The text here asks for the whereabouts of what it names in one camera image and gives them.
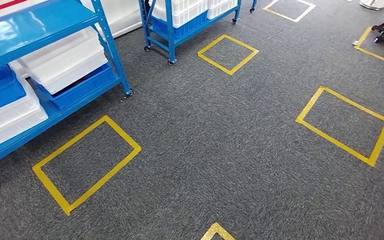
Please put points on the blue metal shelf rack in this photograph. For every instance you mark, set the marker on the blue metal shelf rack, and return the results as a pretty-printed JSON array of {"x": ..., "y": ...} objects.
[
  {"x": 46, "y": 20},
  {"x": 253, "y": 5},
  {"x": 169, "y": 33}
]

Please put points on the red barrier belt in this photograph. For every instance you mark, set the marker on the red barrier belt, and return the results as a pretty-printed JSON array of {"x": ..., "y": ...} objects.
[{"x": 0, "y": 7}]

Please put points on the chrome stanchion post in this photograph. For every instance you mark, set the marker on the chrome stanchion post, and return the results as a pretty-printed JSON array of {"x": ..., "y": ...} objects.
[{"x": 372, "y": 4}]

